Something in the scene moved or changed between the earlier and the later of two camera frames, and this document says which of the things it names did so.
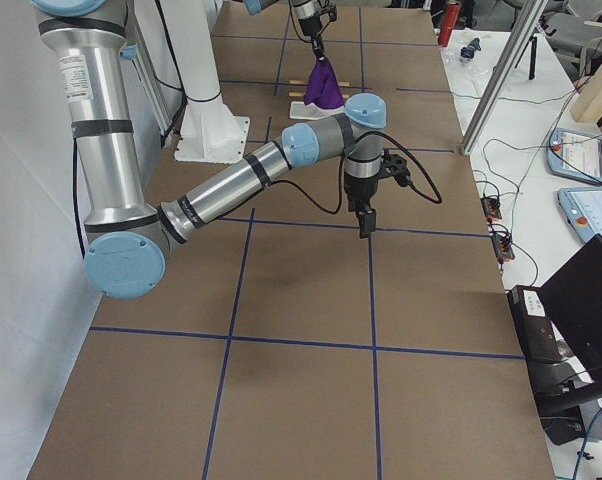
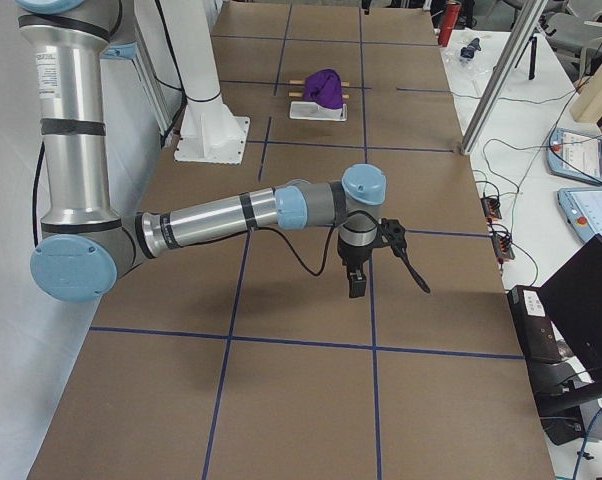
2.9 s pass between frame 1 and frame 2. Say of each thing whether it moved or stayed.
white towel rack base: stayed
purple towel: moved
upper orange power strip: stayed
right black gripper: moved
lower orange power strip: stayed
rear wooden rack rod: stayed
